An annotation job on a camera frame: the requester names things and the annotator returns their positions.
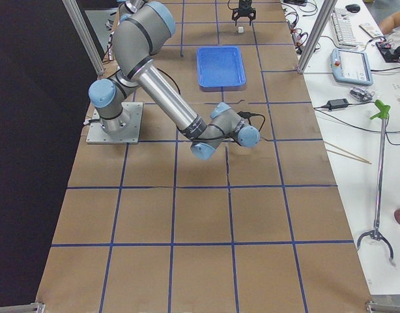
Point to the aluminium frame post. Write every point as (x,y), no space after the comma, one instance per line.
(78,21)

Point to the reacher grabber tool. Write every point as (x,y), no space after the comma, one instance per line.
(375,234)

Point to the teach pendant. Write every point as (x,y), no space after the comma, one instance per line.
(351,67)

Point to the black power adapter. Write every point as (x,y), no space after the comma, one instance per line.
(334,104)

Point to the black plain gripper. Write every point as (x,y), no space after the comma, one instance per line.
(243,5)

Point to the wooden chopsticks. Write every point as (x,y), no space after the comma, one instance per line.
(331,148)

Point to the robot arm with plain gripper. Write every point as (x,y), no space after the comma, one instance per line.
(130,6)

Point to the black computer mouse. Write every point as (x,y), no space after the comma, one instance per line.
(352,8)

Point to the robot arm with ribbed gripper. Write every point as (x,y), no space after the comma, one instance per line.
(135,40)

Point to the white keyboard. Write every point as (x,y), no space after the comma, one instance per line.
(343,34)

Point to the blue plastic tray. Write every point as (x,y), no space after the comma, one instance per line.
(220,67)

